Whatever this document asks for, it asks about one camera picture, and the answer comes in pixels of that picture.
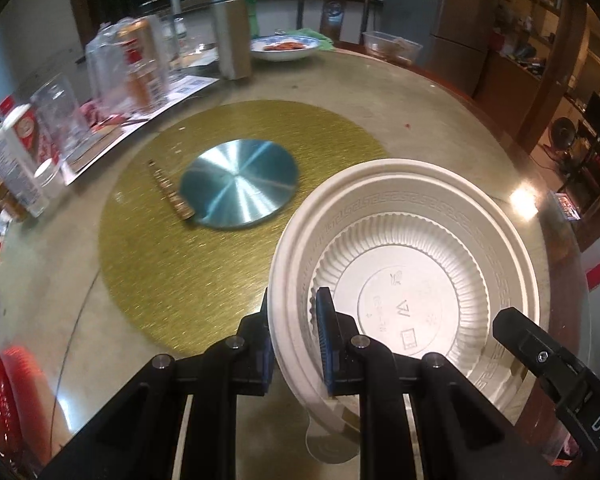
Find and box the dark wooden chair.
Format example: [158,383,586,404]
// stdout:
[294,0,383,43]

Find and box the gold glitter round placemat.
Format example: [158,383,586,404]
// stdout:
[99,101,396,361]

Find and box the red white liquor bottle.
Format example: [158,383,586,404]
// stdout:
[0,97,56,161]

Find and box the brown jar gold lid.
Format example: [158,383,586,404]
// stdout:
[0,180,28,223]

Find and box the white lotion tube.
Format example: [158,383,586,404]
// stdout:
[0,122,51,218]

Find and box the round silver metal disc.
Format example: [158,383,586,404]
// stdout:
[180,140,300,231]

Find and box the gold ornate strip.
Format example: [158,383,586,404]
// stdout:
[147,160,196,221]

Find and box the steel thermos flask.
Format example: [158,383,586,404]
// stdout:
[209,0,252,81]

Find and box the blue white ceramic plate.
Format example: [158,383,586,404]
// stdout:
[250,35,322,62]

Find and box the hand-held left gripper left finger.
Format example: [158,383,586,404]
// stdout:
[40,287,276,480]

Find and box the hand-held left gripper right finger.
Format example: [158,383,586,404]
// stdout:
[315,287,546,480]

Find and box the floor fan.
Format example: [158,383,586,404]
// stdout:
[547,116,578,153]

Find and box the printed paper leaflet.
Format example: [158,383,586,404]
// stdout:
[60,75,221,186]

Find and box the green cloth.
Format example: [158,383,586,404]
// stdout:
[287,27,336,53]

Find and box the square liquor bottle red cap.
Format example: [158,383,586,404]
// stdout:
[115,16,168,101]

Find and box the small white pill bottle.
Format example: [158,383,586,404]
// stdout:
[32,157,63,198]

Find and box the clear plastic container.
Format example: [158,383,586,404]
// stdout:
[362,31,424,63]

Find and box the clear glass mug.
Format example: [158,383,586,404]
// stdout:
[30,72,93,163]

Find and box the grey refrigerator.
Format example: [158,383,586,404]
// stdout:
[380,0,503,98]

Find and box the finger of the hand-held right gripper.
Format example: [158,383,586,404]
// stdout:
[492,308,588,406]

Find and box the clear plastic bag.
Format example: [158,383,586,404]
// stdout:
[85,20,171,116]

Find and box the worn book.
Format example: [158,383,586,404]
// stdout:
[67,122,126,166]

